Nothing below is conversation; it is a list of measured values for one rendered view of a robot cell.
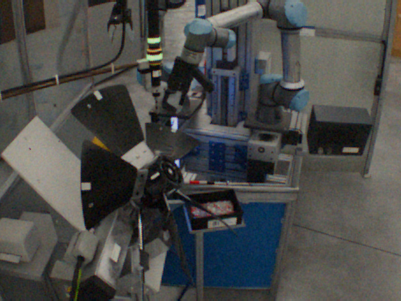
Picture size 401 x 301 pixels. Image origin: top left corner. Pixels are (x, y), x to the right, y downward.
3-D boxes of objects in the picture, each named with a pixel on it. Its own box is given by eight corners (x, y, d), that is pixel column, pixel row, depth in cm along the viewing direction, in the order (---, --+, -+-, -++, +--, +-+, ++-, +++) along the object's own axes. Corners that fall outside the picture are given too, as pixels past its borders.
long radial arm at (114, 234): (97, 221, 121) (120, 206, 117) (113, 236, 124) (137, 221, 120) (71, 286, 96) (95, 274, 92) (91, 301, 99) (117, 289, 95)
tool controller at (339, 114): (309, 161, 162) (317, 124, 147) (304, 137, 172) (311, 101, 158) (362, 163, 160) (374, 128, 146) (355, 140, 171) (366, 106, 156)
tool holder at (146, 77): (143, 96, 112) (142, 64, 107) (134, 89, 117) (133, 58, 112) (171, 89, 116) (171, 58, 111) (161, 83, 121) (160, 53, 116)
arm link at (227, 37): (220, 25, 143) (197, 23, 136) (239, 31, 136) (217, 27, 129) (215, 45, 146) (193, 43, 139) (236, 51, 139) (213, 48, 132)
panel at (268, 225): (131, 282, 216) (113, 194, 183) (131, 280, 218) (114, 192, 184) (271, 289, 211) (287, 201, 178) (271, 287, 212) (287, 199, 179)
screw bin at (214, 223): (191, 231, 156) (190, 219, 152) (184, 207, 170) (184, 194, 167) (243, 224, 160) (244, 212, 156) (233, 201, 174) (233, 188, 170)
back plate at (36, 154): (150, 322, 114) (153, 321, 113) (-23, 181, 90) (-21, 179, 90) (171, 221, 160) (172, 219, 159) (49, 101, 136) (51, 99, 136)
